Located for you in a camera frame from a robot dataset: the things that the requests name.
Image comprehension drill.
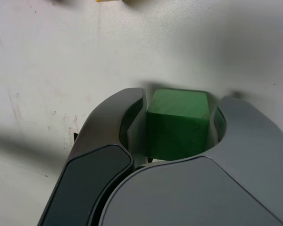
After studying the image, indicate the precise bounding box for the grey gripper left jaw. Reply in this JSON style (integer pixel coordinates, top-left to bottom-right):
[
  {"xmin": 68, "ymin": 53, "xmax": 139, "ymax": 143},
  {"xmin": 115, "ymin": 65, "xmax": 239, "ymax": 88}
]
[{"xmin": 39, "ymin": 87, "xmax": 149, "ymax": 226}]

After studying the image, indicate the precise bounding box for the yellow cube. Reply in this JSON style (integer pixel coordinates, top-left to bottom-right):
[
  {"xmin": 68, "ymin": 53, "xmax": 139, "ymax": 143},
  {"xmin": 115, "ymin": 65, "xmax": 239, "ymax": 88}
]
[{"xmin": 95, "ymin": 0, "xmax": 135, "ymax": 4}]

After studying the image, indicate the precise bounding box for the green cube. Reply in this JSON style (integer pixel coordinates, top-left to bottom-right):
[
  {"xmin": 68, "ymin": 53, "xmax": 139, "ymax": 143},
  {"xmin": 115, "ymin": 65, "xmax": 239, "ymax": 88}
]
[{"xmin": 146, "ymin": 89, "xmax": 209, "ymax": 162}]

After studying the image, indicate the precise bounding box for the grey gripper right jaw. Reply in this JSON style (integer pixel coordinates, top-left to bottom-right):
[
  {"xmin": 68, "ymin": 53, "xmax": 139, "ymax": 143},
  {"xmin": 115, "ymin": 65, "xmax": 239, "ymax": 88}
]
[{"xmin": 92, "ymin": 96, "xmax": 283, "ymax": 226}]

